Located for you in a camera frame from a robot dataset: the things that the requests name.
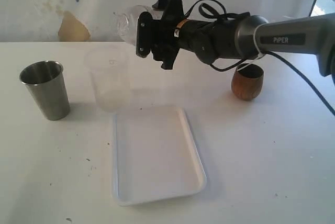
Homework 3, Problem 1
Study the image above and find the translucent plastic container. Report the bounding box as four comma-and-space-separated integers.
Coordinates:
84, 45, 130, 113

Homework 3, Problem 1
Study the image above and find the white rectangular tray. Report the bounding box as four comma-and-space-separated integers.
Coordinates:
111, 106, 207, 206

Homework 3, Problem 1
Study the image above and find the stainless steel cup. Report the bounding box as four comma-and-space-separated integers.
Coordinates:
19, 60, 70, 121

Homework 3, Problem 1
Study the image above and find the black cable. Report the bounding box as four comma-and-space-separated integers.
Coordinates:
183, 0, 335, 117

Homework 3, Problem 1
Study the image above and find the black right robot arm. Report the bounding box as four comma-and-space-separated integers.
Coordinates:
149, 0, 334, 76

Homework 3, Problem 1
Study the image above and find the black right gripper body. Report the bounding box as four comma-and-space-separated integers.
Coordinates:
151, 12, 188, 54

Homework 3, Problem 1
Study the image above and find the brown wooden cup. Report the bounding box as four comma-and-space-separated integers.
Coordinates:
231, 63, 264, 101

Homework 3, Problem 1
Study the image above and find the clear plastic dome lid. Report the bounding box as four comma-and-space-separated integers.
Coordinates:
116, 5, 161, 46

